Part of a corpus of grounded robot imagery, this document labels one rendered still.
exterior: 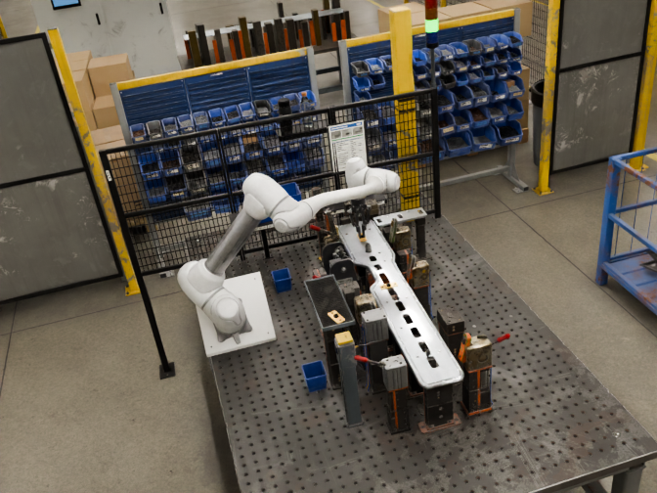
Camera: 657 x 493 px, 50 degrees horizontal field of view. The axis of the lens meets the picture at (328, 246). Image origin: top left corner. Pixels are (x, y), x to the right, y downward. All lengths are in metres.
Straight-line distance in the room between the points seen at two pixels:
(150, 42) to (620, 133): 6.02
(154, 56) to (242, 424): 7.26
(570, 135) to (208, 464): 3.96
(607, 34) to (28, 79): 4.25
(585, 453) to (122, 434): 2.59
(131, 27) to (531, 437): 7.89
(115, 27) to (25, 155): 4.86
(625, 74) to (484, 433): 3.99
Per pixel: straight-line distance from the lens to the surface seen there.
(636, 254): 5.21
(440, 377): 2.83
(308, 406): 3.20
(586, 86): 6.16
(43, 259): 5.47
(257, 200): 3.10
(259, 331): 3.58
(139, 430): 4.37
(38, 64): 4.92
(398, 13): 3.98
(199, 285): 3.38
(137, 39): 9.79
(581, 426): 3.12
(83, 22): 9.75
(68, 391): 4.83
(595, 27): 6.03
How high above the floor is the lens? 2.90
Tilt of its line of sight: 31 degrees down
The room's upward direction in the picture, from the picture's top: 7 degrees counter-clockwise
